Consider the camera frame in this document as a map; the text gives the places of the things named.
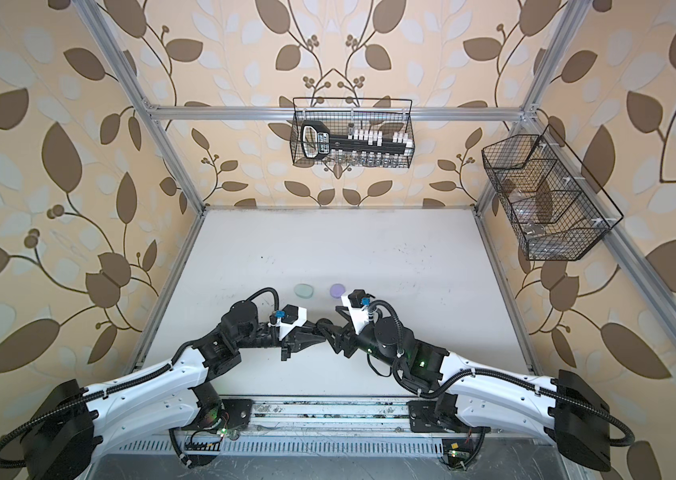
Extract black wire basket wall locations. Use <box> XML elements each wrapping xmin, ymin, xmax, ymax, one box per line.
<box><xmin>481</xmin><ymin>125</ymin><xmax>624</xmax><ymax>261</ymax></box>
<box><xmin>289</xmin><ymin>95</ymin><xmax>416</xmax><ymax>169</ymax></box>

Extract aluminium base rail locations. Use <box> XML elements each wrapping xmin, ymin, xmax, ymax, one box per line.
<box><xmin>113</xmin><ymin>396</ymin><xmax>541</xmax><ymax>459</ymax></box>

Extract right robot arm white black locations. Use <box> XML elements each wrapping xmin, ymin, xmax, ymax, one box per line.
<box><xmin>315</xmin><ymin>300</ymin><xmax>636</xmax><ymax>472</ymax></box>

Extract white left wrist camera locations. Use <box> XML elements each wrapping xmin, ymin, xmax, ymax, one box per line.
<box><xmin>273</xmin><ymin>304</ymin><xmax>307</xmax><ymax>342</ymax></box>

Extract black wire basket right wall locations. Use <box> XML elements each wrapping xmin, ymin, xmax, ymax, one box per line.
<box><xmin>481</xmin><ymin>125</ymin><xmax>624</xmax><ymax>261</ymax></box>

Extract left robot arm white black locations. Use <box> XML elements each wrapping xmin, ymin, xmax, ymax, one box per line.
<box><xmin>0</xmin><ymin>297</ymin><xmax>328</xmax><ymax>479</ymax></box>

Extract purple round earbud case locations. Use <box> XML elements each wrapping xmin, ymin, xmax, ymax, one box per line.
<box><xmin>329</xmin><ymin>283</ymin><xmax>346</xmax><ymax>299</ymax></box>

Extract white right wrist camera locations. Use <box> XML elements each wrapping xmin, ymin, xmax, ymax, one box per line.
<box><xmin>341</xmin><ymin>289</ymin><xmax>374</xmax><ymax>335</ymax></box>

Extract mint green charging case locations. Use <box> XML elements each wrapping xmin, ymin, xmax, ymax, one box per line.
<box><xmin>293</xmin><ymin>283</ymin><xmax>314</xmax><ymax>299</ymax></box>

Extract black socket holder tool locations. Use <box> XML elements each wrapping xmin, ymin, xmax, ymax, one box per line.
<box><xmin>290</xmin><ymin>120</ymin><xmax>415</xmax><ymax>160</ymax></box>

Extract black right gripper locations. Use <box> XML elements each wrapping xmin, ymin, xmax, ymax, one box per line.
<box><xmin>320</xmin><ymin>304</ymin><xmax>404</xmax><ymax>372</ymax></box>

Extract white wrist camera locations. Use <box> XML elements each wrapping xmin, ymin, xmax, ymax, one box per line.
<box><xmin>341</xmin><ymin>289</ymin><xmax>374</xmax><ymax>335</ymax></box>
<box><xmin>273</xmin><ymin>304</ymin><xmax>307</xmax><ymax>342</ymax></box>

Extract black wire basket back wall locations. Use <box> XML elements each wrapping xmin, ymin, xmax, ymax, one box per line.
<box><xmin>289</xmin><ymin>95</ymin><xmax>416</xmax><ymax>169</ymax></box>

